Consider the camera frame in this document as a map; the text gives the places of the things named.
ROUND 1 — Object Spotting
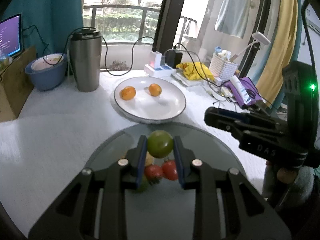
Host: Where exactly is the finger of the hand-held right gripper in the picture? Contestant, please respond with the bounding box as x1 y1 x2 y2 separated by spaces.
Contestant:
217 108 288 137
204 106 309 168

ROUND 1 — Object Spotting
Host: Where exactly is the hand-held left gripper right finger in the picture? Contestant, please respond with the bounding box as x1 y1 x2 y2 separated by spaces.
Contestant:
173 135 292 240

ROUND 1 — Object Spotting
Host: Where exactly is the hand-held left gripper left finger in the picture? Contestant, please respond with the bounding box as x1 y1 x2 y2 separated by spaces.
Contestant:
27 135 148 240

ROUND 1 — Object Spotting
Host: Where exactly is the green round citrus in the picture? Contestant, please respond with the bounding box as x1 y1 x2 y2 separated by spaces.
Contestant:
147 130 174 159

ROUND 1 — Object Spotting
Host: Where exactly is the round glass plate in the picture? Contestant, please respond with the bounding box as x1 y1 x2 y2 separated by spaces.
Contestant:
84 122 251 240

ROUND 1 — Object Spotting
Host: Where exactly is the white plate with dark rim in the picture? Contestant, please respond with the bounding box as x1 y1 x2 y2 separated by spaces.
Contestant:
114 76 187 124

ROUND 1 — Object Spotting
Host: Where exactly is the person's right forearm grey sleeve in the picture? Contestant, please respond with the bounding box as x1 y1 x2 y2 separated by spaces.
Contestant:
292 166 320 205

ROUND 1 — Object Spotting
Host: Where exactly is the person's right hand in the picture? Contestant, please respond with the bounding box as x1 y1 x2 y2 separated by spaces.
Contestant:
276 166 299 184

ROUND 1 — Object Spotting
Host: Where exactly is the red tomato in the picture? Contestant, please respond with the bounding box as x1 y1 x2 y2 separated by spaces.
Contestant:
144 164 165 181
162 160 179 181

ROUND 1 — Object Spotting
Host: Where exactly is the white tube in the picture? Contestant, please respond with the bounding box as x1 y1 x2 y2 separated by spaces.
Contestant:
230 76 252 105

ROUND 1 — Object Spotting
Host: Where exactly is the small green fruit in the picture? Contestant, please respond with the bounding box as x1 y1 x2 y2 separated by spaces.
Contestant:
136 175 151 193

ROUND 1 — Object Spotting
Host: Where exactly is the purple pouch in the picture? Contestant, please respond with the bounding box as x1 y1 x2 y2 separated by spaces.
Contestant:
222 77 261 108

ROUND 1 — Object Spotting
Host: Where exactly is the white tray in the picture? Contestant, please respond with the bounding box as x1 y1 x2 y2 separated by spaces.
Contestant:
175 71 216 87

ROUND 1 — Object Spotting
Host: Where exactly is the white woven basket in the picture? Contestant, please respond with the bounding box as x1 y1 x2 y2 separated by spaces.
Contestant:
209 53 239 77

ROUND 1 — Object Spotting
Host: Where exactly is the yellow cloth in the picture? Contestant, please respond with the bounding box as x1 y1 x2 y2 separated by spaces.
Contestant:
176 62 216 81

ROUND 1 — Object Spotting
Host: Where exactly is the yellow curtain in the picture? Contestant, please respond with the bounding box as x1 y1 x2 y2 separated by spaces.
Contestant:
256 0 299 103

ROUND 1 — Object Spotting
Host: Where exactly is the orange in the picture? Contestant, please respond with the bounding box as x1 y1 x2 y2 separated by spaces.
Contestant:
149 83 162 97
119 86 137 101

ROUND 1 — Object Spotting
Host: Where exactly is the white desk lamp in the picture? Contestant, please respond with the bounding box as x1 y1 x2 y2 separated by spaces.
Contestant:
235 32 271 61

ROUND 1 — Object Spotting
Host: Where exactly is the black power adapter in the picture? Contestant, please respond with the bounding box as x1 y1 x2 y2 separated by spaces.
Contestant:
164 49 183 69

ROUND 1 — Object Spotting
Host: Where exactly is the white power strip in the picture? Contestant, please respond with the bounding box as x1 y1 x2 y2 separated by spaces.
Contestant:
144 64 176 78

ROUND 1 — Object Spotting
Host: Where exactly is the white charger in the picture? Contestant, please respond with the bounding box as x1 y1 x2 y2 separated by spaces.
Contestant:
149 51 163 68

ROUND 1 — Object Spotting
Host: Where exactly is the hanging light blue shirt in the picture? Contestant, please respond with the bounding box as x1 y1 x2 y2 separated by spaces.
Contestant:
214 0 252 39

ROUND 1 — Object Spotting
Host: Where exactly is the stainless steel tumbler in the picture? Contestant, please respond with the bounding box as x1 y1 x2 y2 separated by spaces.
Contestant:
68 27 102 92

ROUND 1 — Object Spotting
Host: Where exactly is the blue plastic bowl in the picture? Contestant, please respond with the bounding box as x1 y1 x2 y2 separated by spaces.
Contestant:
24 53 68 91

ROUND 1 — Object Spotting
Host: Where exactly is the cardboard box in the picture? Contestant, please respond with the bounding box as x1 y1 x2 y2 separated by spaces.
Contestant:
0 45 37 123

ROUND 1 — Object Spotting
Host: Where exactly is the balcony railing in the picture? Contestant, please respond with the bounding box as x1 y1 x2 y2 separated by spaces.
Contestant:
82 4 198 46

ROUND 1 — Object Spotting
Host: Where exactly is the teal curtain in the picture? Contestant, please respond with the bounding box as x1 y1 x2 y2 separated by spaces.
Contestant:
5 0 84 56

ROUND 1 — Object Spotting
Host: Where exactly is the computer monitor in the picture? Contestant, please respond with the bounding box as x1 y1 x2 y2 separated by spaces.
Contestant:
0 13 22 58

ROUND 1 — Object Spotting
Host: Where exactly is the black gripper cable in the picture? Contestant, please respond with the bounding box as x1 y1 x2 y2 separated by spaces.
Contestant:
301 0 318 66

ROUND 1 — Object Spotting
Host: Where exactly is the long black cable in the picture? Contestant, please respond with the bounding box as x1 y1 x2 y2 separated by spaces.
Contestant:
100 36 157 76

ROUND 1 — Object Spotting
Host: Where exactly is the dark window frame post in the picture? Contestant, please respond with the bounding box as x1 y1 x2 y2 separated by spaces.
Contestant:
152 0 184 53

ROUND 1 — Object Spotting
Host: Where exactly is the black monitor cable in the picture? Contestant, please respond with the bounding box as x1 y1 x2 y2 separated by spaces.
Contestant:
22 25 50 56

